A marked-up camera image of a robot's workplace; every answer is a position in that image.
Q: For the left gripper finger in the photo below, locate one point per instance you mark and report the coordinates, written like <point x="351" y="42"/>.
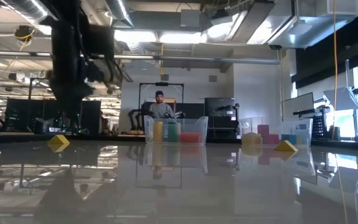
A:
<point x="77" y="113"/>
<point x="67" y="115"/>

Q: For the yellow cylinder block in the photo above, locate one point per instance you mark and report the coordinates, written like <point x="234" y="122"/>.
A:
<point x="158" y="132"/>

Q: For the green cylinder block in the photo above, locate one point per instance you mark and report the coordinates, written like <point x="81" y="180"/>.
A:
<point x="172" y="132"/>

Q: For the orange cylinder block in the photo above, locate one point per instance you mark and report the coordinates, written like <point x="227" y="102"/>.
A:
<point x="190" y="138"/>

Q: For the red cube block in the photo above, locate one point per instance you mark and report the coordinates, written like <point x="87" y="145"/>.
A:
<point x="272" y="140"/>
<point x="263" y="129"/>

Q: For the blue cube block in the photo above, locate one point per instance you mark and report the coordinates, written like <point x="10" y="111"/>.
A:
<point x="289" y="140"/>

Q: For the black background robot arm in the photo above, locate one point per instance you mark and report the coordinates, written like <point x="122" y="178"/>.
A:
<point x="132" y="119"/>

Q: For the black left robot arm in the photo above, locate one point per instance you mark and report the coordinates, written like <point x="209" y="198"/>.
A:
<point x="65" y="46"/>

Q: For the yellow triangle block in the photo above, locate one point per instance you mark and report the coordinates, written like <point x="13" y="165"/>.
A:
<point x="58" y="140"/>
<point x="286" y="147"/>

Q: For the person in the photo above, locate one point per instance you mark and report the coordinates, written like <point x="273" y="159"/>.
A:
<point x="103" y="123"/>
<point x="160" y="109"/>

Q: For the black partition panel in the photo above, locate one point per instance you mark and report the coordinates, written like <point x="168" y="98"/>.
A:
<point x="23" y="115"/>

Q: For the ceiling light panel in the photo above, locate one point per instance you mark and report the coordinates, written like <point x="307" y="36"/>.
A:
<point x="141" y="36"/>

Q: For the clear plastic bin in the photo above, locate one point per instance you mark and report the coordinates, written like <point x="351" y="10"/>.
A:
<point x="306" y="127"/>
<point x="197" y="124"/>

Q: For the grey ceiling pipe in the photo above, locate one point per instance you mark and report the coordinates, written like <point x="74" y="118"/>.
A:
<point x="197" y="58"/>

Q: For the black equipment cabinet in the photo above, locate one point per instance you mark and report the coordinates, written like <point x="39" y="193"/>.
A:
<point x="219" y="124"/>

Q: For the white screen monitor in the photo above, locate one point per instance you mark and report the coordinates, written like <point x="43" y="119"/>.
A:
<point x="297" y="107"/>

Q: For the black perforated crate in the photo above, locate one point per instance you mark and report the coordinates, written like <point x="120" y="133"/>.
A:
<point x="320" y="127"/>

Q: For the black metal frame rig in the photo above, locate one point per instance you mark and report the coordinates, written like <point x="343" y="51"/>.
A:
<point x="34" y="90"/>
<point x="162" y="83"/>

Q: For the smooth silver duct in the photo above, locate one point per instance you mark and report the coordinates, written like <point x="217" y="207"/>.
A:
<point x="120" y="12"/>

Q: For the grey wall vent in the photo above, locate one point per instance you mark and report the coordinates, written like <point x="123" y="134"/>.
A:
<point x="164" y="77"/>
<point x="212" y="78"/>

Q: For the corrugated silver duct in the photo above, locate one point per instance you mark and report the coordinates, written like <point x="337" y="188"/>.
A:
<point x="26" y="7"/>

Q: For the black dome camera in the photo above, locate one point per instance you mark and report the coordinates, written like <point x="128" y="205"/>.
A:
<point x="275" y="47"/>

